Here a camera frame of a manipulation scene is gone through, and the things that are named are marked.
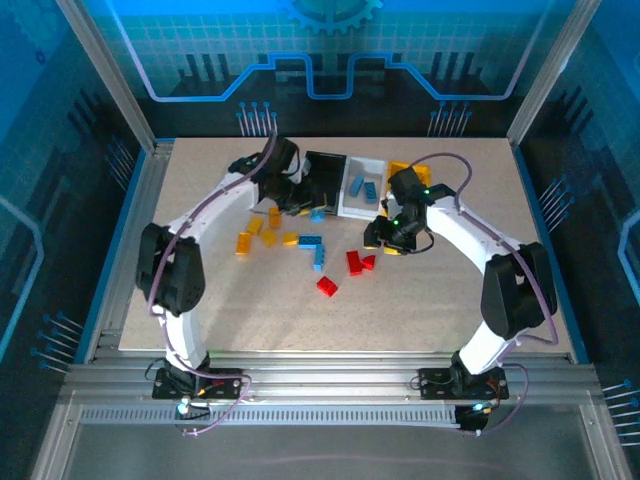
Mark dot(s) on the aluminium frame post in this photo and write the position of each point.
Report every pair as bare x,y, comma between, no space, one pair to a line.
116,85
551,75

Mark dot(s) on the aluminium frame rail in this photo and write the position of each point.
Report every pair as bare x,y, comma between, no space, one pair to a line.
325,372

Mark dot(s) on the white plastic container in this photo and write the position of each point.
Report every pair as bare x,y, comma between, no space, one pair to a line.
350,210

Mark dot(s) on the red rounded lego brick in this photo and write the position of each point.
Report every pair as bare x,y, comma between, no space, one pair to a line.
370,262

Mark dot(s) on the blue lego brick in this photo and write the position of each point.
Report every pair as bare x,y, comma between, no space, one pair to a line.
356,185
319,258
310,242
317,216
370,191

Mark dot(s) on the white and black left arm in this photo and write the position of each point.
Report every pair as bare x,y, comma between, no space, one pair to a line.
215,200

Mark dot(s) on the aluminium side rail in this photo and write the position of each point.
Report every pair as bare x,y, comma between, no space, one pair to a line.
150,175

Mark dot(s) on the long yellow lego brick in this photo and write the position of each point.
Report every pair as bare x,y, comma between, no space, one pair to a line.
243,243

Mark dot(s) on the yellow plastic container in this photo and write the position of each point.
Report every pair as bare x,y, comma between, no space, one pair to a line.
417,172

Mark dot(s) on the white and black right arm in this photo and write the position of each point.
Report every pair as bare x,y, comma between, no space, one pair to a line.
465,230

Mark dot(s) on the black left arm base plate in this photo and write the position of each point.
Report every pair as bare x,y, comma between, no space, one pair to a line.
227,385

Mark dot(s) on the blue table side border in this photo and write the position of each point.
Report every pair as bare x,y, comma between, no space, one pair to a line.
535,210
129,200

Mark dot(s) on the black control box with LED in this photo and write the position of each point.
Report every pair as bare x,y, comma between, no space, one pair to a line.
192,419
472,420

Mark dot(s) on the black plastic container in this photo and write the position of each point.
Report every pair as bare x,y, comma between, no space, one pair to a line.
327,172

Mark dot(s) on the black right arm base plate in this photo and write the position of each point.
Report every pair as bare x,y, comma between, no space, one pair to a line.
435,384

